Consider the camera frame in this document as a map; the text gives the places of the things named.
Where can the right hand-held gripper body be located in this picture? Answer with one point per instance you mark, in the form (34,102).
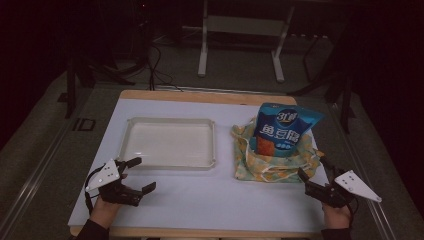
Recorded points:
(343,190)

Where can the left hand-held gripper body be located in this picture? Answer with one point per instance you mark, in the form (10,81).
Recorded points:
(111,185)

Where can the yellow green checkered cloth bag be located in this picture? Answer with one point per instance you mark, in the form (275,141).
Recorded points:
(266,166)

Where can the white plastic tray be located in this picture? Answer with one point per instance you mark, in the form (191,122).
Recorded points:
(168,143)

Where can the blue snack bag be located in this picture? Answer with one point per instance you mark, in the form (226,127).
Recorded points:
(285,130)

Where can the person's left hand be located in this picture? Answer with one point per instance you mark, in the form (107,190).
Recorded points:
(104,210)

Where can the person's right hand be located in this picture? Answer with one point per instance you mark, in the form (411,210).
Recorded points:
(336,216)

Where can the white table mat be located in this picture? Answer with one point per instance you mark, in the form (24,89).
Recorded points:
(200,200)

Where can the black stand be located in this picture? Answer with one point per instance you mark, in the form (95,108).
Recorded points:
(86,70)
(333,80)

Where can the white metal stand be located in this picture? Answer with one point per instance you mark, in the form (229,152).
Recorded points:
(240,36)

